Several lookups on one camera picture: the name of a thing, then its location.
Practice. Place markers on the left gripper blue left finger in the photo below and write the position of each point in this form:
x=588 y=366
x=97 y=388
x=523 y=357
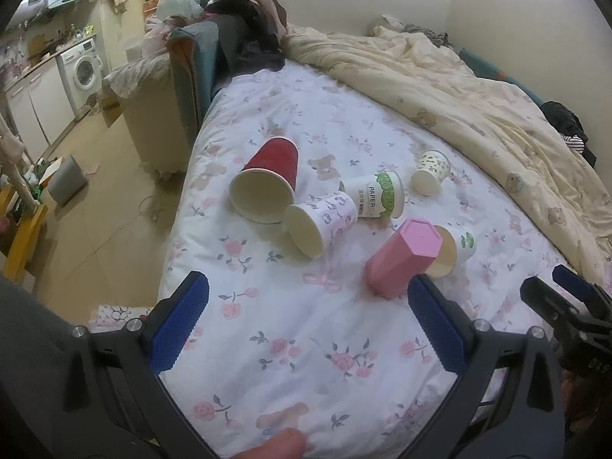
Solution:
x=171 y=322

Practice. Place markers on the yellow wooden stool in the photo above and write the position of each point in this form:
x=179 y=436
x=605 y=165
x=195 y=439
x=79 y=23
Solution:
x=24 y=233

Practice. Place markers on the white plastic bag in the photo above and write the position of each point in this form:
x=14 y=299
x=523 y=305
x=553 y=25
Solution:
x=187 y=9

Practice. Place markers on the red ribbed paper cup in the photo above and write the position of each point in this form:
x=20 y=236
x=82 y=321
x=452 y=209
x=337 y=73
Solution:
x=266 y=186

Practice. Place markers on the person's hand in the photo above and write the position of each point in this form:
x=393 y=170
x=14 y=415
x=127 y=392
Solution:
x=288 y=444

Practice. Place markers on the pink striped paper cup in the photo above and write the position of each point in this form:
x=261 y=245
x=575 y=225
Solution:
x=316 y=225

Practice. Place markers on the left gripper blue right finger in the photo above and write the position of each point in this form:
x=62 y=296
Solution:
x=443 y=322

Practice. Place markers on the black striped clothes pile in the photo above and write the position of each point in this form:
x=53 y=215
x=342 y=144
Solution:
x=569 y=127

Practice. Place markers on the green globe paper cup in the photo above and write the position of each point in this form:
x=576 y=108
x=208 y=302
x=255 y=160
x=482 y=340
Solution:
x=458 y=245

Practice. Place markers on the teal bed headboard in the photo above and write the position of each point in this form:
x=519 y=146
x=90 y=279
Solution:
x=193 y=52

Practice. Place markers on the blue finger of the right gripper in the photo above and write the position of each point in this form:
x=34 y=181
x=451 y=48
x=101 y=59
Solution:
x=548 y=304
x=594 y=298

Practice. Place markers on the white washing machine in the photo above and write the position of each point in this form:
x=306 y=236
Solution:
x=81 y=68

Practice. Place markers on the white floral bed sheet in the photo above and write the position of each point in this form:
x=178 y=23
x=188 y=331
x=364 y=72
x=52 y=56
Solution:
x=290 y=341

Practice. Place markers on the pink hexagonal plastic cup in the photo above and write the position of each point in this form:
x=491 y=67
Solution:
x=409 y=251

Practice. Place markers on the white kitchen cabinet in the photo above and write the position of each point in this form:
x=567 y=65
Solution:
x=40 y=108

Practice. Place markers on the dark clothes pile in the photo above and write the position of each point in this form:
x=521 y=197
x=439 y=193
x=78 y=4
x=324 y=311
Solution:
x=250 y=33

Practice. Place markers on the cream patterned paper cup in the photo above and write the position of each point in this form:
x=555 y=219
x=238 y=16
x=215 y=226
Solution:
x=432 y=169

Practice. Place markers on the grey trash bin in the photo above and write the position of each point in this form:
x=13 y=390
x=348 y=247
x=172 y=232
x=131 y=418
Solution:
x=67 y=181

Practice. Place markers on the cream bear print duvet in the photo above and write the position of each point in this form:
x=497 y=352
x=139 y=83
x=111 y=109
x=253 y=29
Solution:
x=494 y=124

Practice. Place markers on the green leaf band paper cup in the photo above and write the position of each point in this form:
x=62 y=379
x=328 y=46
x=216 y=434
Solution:
x=376 y=196

